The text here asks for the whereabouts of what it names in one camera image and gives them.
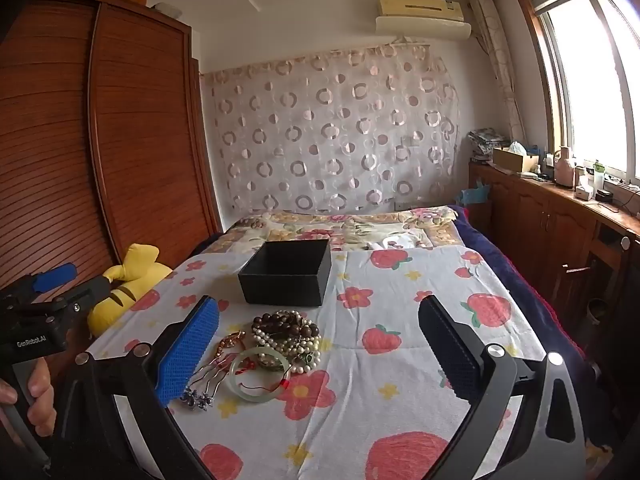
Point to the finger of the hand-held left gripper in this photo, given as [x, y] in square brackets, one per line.
[90, 291]
[55, 277]

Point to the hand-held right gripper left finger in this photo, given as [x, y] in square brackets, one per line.
[186, 355]

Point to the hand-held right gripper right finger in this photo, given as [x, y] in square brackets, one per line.
[452, 357]

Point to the gold flower brooch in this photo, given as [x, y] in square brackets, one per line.
[230, 342]

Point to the silver flower hairpin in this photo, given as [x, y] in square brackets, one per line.
[199, 400]

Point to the pale green jade bangle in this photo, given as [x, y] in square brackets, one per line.
[235, 377]

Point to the black box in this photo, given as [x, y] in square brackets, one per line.
[285, 272]

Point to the person's left hand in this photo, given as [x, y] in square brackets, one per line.
[42, 400]

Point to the yellow striped plush toy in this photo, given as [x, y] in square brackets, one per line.
[137, 272]

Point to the strawberry print blanket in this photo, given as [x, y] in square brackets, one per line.
[390, 310]

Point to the dark blue blanket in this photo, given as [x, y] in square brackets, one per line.
[505, 270]

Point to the brown wooden wardrobe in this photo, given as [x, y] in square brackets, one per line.
[125, 150]

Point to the dark waste bin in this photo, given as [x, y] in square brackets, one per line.
[597, 317]

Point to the long wooden cabinet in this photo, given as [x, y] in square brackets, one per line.
[530, 220]

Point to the blue plastic bag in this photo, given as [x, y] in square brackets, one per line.
[477, 195]

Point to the floral quilt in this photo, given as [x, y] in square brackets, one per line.
[350, 227]

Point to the open cardboard box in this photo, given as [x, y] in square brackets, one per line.
[512, 161]

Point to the small white box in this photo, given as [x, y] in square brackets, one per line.
[584, 193]

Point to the pile of patterned cloth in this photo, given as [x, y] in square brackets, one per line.
[485, 142]

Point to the green lidded bottle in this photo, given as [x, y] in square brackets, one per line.
[598, 180]

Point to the patterned window curtain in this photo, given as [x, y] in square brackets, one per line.
[500, 70]

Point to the large window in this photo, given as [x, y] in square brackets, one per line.
[585, 70]

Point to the white air deflector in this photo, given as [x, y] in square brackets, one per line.
[425, 27]

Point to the circle patterned wall cloth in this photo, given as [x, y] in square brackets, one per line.
[330, 130]

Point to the yellowed wall air conditioner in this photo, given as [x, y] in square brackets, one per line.
[420, 7]

